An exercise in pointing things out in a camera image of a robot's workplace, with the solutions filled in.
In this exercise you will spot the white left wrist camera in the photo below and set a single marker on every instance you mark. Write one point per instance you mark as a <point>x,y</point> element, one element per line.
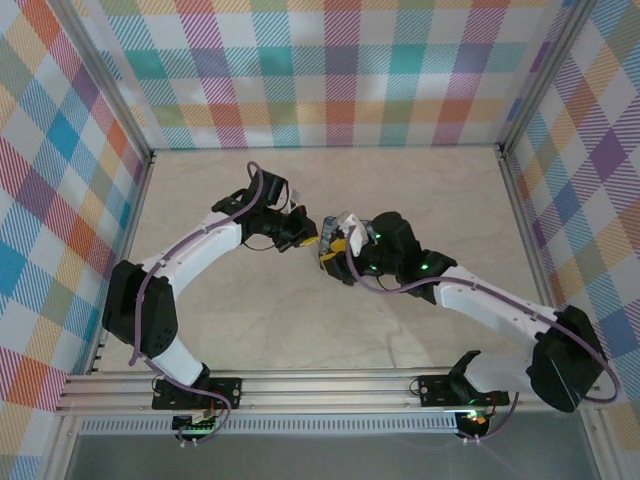
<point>295,200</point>

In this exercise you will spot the grey metal panel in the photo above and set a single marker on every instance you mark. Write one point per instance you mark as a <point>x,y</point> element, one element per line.
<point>325,460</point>

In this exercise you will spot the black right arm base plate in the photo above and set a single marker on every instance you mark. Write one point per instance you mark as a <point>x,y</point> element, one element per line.
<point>435,390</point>

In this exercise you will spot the aluminium frame post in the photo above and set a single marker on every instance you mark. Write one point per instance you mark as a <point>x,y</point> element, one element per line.
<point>103,75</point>
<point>544,75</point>

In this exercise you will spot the aluminium mounting rail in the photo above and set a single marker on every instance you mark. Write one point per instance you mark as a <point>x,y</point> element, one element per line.
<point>325,392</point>

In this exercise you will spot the aluminium table edge rail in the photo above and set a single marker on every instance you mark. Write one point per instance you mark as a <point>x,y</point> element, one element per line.
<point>131,225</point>
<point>517,200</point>

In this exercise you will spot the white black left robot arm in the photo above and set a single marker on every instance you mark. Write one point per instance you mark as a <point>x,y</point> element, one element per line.
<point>200,245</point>

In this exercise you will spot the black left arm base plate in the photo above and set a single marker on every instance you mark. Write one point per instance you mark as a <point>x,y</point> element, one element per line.
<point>225,392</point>

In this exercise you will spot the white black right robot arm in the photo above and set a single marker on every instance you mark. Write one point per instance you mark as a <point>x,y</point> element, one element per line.
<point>490,300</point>

